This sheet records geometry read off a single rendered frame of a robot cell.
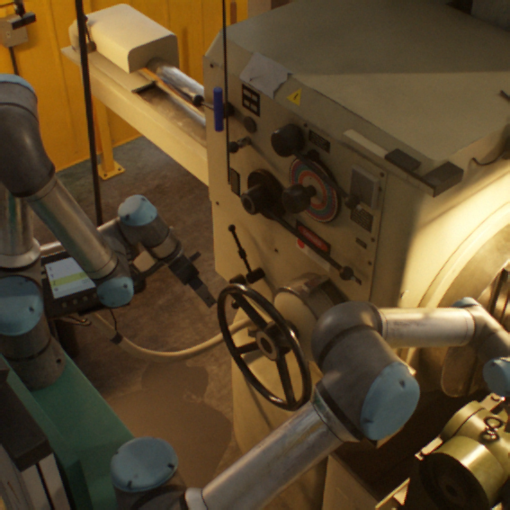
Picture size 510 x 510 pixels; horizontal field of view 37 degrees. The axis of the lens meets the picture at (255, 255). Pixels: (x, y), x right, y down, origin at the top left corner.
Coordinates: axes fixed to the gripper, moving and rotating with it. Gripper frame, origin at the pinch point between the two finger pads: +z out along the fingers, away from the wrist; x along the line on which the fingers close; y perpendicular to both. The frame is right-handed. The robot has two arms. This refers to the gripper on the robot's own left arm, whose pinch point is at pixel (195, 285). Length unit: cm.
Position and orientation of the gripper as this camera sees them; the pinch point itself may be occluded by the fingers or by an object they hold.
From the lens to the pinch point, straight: 192.6
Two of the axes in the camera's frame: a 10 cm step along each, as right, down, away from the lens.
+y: 7.5, -6.5, 1.2
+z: 4.0, 5.9, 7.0
